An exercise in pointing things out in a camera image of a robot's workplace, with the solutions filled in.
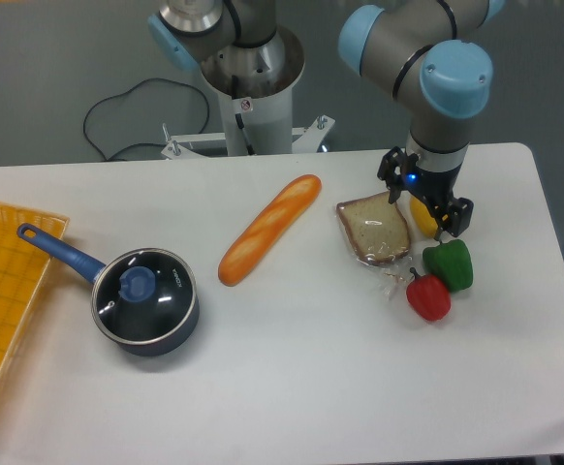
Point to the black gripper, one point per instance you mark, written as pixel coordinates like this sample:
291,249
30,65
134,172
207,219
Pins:
401,170

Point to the glass lid with blue knob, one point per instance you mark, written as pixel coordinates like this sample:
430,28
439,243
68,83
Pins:
145,295

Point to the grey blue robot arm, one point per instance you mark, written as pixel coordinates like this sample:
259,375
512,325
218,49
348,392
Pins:
417,54

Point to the yellow bell pepper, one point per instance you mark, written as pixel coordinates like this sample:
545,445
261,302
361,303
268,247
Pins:
421,215

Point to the wrapped bread slice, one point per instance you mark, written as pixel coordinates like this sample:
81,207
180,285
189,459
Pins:
378,234

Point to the green bell pepper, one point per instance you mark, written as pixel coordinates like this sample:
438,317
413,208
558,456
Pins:
451,263

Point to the red bell pepper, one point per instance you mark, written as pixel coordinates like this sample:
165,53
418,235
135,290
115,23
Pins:
428,296

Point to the orange baguette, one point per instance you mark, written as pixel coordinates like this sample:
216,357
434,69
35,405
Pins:
263,232

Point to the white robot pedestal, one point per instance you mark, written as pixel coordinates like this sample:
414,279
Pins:
254,87

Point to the white metal base frame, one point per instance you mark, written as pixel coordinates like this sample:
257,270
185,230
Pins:
304,140

